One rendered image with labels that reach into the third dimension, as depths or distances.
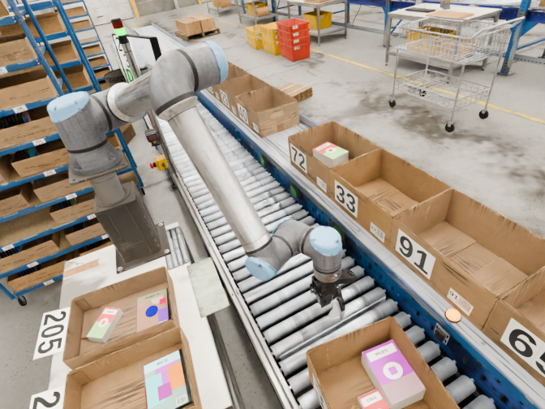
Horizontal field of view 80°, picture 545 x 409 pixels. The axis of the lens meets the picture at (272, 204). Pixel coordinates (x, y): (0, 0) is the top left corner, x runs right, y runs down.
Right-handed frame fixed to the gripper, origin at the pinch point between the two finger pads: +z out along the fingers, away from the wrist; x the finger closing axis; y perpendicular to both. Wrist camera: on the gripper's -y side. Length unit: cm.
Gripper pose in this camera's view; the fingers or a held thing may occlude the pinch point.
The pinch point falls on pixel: (333, 305)
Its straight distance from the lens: 126.0
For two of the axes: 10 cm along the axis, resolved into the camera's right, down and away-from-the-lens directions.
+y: -8.9, 3.7, -2.7
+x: 4.4, 5.1, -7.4
